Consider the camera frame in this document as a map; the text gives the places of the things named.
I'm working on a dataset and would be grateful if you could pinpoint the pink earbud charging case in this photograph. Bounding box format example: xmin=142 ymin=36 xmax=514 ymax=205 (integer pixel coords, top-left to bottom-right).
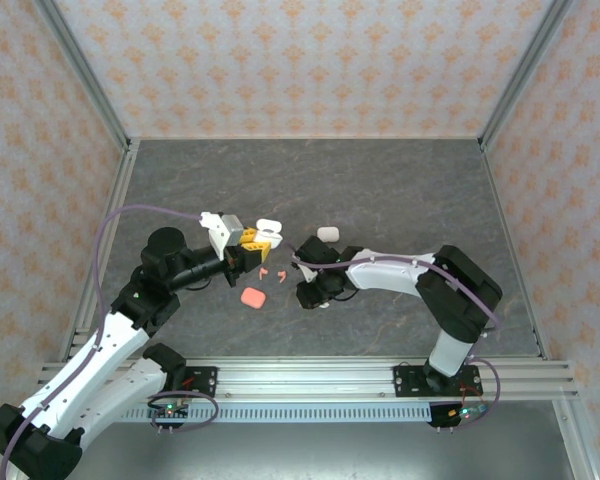
xmin=240 ymin=286 xmax=268 ymax=309

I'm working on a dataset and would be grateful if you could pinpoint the small lit circuit board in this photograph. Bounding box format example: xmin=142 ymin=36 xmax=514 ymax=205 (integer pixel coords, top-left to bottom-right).
xmin=447 ymin=404 xmax=489 ymax=421
xmin=147 ymin=402 xmax=190 ymax=421

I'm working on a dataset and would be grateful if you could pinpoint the grey metal panel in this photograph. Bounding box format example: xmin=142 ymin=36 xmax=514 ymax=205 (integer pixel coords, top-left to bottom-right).
xmin=54 ymin=421 xmax=599 ymax=480

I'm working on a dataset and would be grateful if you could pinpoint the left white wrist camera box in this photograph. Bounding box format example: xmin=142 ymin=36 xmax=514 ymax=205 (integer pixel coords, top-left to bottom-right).
xmin=199 ymin=211 xmax=245 ymax=261

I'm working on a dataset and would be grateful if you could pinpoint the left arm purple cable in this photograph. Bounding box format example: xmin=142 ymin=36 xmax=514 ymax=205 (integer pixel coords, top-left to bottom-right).
xmin=0 ymin=204 xmax=220 ymax=480

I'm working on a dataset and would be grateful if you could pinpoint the aluminium side rail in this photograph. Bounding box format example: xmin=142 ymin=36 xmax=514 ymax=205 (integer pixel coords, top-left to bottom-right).
xmin=57 ymin=139 xmax=141 ymax=362
xmin=479 ymin=139 xmax=551 ymax=361

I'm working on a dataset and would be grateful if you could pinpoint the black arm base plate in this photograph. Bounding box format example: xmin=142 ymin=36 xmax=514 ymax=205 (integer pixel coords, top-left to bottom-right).
xmin=393 ymin=364 xmax=481 ymax=399
xmin=128 ymin=366 xmax=220 ymax=399

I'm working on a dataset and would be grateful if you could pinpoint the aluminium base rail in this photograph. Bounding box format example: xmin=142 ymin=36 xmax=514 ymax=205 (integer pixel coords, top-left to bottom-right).
xmin=38 ymin=355 xmax=580 ymax=401

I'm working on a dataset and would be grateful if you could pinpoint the grey slotted cable duct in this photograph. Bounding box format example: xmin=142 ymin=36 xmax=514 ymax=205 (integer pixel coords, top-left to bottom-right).
xmin=122 ymin=404 xmax=431 ymax=424

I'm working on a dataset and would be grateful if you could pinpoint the aluminium frame post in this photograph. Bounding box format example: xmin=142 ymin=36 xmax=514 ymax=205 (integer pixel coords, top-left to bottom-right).
xmin=478 ymin=0 xmax=579 ymax=151
xmin=32 ymin=0 xmax=133 ymax=151

